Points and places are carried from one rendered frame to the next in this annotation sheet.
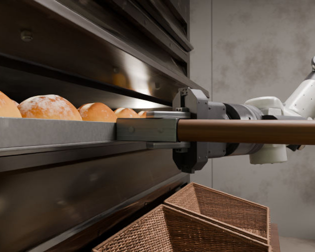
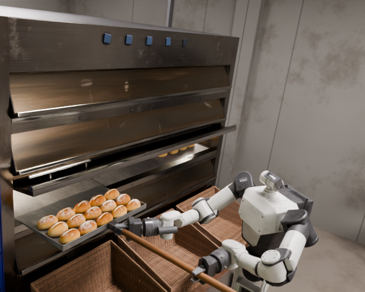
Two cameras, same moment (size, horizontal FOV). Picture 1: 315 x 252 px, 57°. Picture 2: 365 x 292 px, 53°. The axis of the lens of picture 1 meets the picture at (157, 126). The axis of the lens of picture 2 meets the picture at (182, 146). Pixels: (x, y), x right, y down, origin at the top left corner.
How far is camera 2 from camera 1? 152 cm
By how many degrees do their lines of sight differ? 24
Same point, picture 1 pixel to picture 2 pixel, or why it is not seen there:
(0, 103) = (75, 235)
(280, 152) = (166, 236)
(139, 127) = (112, 227)
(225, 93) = (298, 87)
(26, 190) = not seen: hidden behind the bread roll
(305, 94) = (219, 197)
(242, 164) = (299, 158)
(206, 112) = (132, 227)
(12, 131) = (77, 241)
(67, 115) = (91, 228)
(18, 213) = not seen: hidden behind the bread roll
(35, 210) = not seen: hidden behind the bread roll
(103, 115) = (104, 220)
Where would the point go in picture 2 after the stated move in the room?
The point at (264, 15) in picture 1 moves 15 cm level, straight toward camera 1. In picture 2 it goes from (360, 9) to (357, 7)
